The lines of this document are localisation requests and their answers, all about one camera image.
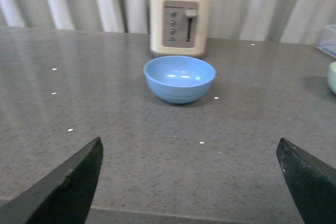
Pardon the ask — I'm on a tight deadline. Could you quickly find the cream two-slot toaster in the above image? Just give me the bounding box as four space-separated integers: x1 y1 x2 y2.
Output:
150 0 212 58

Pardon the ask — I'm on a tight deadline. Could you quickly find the green bowl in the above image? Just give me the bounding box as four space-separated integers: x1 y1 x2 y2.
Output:
327 62 336 94

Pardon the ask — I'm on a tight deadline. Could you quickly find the blue bowl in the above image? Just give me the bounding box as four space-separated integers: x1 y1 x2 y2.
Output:
143 56 216 104

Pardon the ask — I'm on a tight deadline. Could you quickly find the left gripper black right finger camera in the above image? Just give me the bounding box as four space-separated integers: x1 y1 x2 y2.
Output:
276 138 335 223

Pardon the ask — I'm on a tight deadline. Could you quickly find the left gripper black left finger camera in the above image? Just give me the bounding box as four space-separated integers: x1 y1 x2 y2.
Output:
1 137 103 223

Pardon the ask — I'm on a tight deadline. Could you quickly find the clear plastic food container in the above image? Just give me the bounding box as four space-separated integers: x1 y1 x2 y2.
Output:
316 25 336 58

